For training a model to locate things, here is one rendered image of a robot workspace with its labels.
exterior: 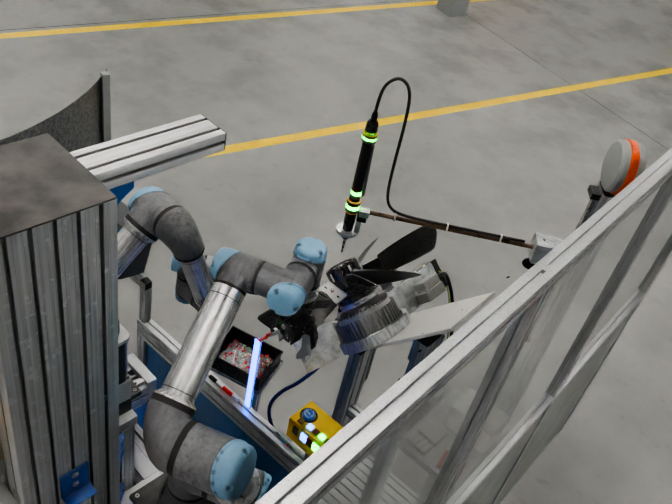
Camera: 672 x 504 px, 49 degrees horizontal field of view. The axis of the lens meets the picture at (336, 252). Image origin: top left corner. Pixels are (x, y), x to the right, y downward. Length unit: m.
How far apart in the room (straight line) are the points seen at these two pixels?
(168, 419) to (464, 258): 3.50
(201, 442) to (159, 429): 0.09
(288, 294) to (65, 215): 0.48
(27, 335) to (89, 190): 0.30
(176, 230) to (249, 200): 2.71
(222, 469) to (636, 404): 3.23
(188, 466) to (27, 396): 0.36
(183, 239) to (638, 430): 2.86
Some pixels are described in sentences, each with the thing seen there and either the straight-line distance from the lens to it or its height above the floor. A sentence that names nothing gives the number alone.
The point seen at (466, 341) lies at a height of 2.04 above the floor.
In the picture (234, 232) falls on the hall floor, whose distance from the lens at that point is 4.58.
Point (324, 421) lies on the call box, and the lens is 2.29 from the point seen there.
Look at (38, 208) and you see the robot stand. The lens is 1.39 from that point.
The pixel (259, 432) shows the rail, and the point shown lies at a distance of 2.53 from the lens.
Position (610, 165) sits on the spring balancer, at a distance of 2.25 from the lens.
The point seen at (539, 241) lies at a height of 1.58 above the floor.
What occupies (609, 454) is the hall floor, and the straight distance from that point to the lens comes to 4.11.
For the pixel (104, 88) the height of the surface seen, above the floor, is 0.89.
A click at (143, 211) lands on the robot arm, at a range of 2.23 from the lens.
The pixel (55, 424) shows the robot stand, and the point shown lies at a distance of 1.75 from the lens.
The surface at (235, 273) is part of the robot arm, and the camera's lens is 1.61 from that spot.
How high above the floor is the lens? 2.87
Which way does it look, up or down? 39 degrees down
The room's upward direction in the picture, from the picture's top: 13 degrees clockwise
